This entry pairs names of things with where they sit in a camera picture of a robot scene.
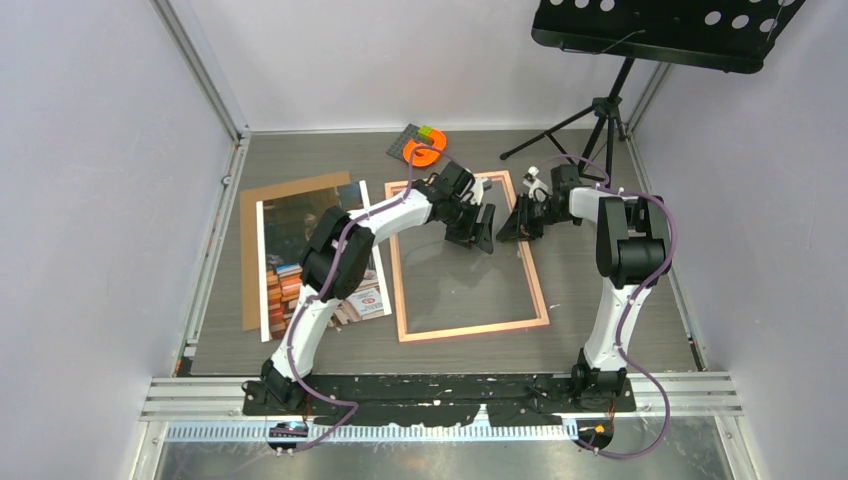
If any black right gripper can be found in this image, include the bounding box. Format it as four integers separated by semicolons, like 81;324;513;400
496;193;575;244

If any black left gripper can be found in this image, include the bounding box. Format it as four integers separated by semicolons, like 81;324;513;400
443;199;495;255

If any pink wooden picture frame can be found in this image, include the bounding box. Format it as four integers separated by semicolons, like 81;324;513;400
384;170;551;344

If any cat and books photo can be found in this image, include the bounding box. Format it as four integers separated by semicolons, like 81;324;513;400
255;180;392;342

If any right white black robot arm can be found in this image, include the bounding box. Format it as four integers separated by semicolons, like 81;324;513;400
496;164;674;411

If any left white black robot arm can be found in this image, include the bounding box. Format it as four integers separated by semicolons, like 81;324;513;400
260;161;495;414

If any green toy brick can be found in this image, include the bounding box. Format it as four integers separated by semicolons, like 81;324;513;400
416;125;433;142

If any grey building plate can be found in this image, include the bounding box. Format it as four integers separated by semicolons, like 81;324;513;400
386;124;420;162

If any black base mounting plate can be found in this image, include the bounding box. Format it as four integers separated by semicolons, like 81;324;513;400
241;373;636;427

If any brown cardboard backing board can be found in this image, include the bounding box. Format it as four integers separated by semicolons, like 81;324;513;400
238;170;351;332

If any black music stand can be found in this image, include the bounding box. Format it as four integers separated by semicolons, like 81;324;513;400
500;0;805;160

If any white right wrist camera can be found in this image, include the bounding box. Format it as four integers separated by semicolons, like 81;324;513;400
522;166;550;202

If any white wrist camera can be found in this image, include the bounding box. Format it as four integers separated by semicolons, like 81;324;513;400
522;166;550;202
467;176;492;205

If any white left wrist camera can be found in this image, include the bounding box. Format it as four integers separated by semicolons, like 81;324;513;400
467;176;492;205

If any orange plastic ring piece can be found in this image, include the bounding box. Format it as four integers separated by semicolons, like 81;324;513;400
402;129;448;169

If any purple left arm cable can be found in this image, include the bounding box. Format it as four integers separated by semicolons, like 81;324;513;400
284;145;465;455

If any aluminium rail front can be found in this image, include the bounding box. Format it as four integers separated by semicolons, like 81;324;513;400
141;372;742;447

